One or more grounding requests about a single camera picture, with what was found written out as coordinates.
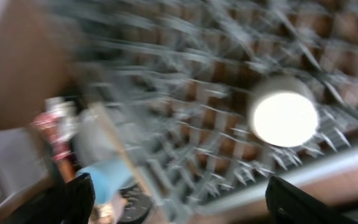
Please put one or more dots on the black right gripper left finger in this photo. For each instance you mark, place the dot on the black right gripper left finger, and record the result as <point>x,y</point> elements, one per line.
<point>70,203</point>

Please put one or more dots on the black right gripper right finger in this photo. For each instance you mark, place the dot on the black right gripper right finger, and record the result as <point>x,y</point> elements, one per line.
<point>288,204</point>

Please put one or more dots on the blue plastic cup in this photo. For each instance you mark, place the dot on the blue plastic cup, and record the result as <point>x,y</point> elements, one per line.
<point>108,176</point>

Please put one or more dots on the white plastic cup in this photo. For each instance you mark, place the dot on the white plastic cup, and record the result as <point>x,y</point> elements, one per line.
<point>282,111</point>

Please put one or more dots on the grey plastic dishwasher rack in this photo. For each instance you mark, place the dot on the grey plastic dishwasher rack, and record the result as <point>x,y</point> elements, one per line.
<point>175,78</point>

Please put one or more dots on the orange carrot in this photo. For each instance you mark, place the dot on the orange carrot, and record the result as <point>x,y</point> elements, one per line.
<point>66,169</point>

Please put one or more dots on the white bowl with food scraps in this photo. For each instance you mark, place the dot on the white bowl with food scraps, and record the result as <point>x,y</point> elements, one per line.
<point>108,213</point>

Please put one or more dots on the round black tray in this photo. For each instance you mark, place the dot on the round black tray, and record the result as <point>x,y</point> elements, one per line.
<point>137,205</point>

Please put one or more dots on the wooden chopstick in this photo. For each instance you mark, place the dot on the wooden chopstick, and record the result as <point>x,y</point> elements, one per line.
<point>156,216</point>

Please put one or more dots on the clear plastic bin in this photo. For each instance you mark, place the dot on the clear plastic bin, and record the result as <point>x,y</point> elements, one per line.
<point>23,170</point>

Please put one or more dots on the grey round plate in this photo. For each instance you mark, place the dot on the grey round plate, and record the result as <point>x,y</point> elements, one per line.
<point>91,144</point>

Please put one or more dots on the red snack wrapper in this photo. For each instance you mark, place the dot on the red snack wrapper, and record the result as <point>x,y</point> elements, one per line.
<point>57,130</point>

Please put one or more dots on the crumpled white tissue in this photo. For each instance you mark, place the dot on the crumpled white tissue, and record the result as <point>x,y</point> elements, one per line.
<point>64,113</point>

